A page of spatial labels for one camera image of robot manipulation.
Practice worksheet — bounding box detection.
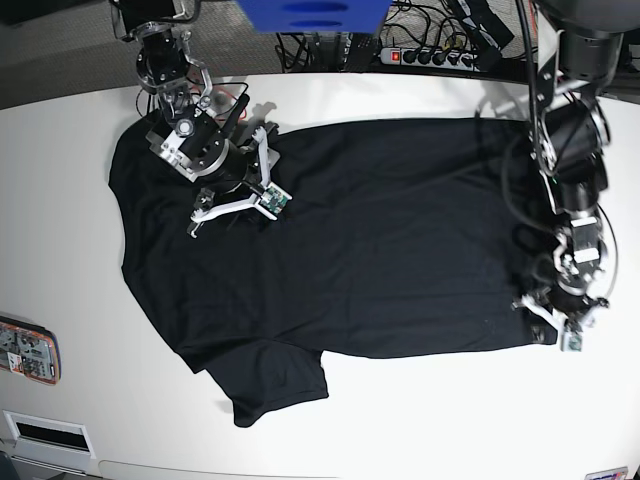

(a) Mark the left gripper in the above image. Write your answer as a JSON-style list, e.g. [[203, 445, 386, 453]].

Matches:
[[510, 281, 610, 344]]

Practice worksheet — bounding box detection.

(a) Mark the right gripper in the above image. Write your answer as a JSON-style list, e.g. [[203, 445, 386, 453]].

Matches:
[[187, 124, 280, 238]]

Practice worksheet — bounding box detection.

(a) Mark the black T-shirt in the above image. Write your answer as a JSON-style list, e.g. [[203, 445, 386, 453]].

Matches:
[[108, 118, 555, 428]]

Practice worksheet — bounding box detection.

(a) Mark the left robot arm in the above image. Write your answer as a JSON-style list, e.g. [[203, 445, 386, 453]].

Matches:
[[510, 1, 639, 352]]

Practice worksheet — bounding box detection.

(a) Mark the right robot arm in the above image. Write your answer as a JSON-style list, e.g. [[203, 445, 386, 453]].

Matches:
[[110, 1, 292, 237]]

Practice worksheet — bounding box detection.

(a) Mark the sticker at table edge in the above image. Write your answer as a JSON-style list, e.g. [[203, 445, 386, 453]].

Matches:
[[584, 466, 629, 480]]

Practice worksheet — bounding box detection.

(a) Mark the orange-edged circuit board case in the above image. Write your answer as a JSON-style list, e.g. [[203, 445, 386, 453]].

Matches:
[[0, 316, 61, 385]]

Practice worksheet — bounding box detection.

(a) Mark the blue plastic bin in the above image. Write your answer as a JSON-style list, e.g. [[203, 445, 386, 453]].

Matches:
[[237, 0, 391, 33]]

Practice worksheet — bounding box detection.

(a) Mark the white power strip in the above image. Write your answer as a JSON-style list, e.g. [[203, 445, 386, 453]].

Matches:
[[378, 47, 479, 72]]

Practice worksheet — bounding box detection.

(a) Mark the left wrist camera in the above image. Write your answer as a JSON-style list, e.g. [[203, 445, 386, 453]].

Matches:
[[560, 329, 583, 353]]

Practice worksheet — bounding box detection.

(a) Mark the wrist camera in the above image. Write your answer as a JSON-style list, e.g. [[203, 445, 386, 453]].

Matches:
[[560, 329, 583, 353], [254, 182, 293, 221]]

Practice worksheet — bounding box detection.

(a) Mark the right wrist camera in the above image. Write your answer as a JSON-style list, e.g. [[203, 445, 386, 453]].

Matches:
[[254, 182, 293, 221]]

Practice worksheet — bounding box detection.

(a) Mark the white table cable slot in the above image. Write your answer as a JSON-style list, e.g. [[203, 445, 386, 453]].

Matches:
[[2, 410, 96, 459]]

